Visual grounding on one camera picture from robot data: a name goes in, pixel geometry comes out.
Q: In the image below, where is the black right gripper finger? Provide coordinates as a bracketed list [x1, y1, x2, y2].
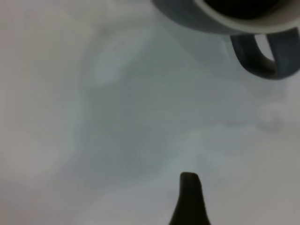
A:
[168, 172, 211, 225]

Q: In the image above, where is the dark grey ceramic mug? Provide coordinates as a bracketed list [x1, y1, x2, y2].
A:
[151, 0, 300, 81]

